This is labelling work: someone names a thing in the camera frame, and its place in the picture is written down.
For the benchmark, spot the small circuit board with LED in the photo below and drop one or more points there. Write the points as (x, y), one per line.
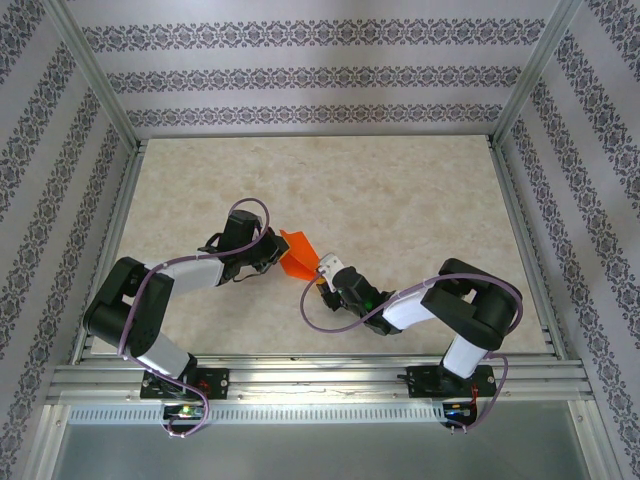
(185, 411)
(457, 409)

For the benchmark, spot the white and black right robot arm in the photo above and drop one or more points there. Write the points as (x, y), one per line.
(475, 310)

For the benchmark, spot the aluminium side rail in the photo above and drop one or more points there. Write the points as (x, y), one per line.
(515, 200)
(112, 240)

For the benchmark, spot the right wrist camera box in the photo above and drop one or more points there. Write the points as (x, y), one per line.
(331, 265)

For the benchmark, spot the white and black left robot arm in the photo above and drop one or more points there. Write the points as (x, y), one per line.
(120, 310)

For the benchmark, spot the orange paper sheet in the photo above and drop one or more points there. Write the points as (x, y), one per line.
(300, 260)

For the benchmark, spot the long aluminium base rail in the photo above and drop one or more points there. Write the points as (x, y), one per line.
(320, 382)

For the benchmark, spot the aluminium corner post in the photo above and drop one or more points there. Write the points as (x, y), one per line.
(96, 75)
(532, 75)

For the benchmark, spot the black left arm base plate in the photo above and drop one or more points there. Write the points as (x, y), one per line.
(217, 382)

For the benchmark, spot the grey metal shelf panel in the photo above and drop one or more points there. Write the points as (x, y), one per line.
(320, 455)

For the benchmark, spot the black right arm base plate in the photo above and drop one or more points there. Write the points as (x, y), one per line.
(422, 382)

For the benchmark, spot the short aluminium frame post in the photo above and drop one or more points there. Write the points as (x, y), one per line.
(595, 450)
(45, 450)

